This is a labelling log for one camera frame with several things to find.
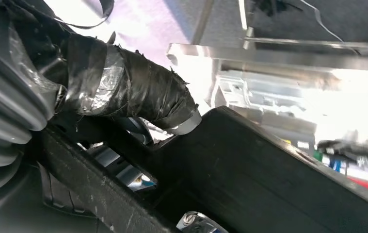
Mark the stainless steel workbench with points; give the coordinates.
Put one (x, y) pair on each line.
(267, 58)

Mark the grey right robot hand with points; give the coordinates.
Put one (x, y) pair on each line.
(132, 86)

